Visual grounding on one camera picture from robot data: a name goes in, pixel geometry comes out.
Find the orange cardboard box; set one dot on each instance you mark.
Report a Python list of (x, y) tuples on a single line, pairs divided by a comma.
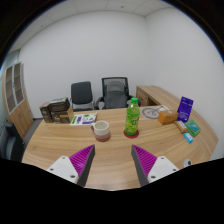
[(167, 117)]

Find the dark printed carton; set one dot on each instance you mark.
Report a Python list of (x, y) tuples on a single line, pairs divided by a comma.
[(60, 104)]

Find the purple standing packet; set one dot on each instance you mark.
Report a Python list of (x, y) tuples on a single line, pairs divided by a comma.
[(185, 109)]

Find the black mesh office chair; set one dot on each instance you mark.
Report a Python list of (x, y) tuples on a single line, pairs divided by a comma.
[(115, 95)]

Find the white and maroon mug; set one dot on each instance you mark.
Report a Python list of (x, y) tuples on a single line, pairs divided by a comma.
[(101, 131)]

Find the small green box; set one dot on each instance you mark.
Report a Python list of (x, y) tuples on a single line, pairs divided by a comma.
[(193, 128)]

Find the dark carton with orange label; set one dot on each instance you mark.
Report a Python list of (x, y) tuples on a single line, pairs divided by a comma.
[(63, 117)]

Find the small white round object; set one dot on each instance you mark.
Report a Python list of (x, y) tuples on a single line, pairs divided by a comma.
[(187, 163)]

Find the green drink bottle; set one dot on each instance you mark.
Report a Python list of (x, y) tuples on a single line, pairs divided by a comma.
[(132, 118)]

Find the small blue box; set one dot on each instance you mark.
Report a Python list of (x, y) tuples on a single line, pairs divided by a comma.
[(188, 137)]

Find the dark grey office chair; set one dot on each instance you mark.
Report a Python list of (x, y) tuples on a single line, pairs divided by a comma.
[(81, 93)]

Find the black leather armchair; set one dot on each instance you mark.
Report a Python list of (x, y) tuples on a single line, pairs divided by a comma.
[(10, 145)]

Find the small beige box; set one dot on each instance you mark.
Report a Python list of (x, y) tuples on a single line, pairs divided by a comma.
[(181, 126)]

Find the wooden side desk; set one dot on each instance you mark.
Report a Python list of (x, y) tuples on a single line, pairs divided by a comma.
[(150, 93)]

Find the printed paper sheet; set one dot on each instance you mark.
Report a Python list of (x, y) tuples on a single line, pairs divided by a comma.
[(84, 119)]

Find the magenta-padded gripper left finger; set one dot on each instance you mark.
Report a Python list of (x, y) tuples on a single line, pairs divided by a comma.
[(71, 164)]

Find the wooden shelf cabinet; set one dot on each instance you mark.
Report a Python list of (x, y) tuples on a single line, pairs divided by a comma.
[(18, 106)]

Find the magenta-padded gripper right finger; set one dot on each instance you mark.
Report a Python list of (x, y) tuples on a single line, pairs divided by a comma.
[(153, 164)]

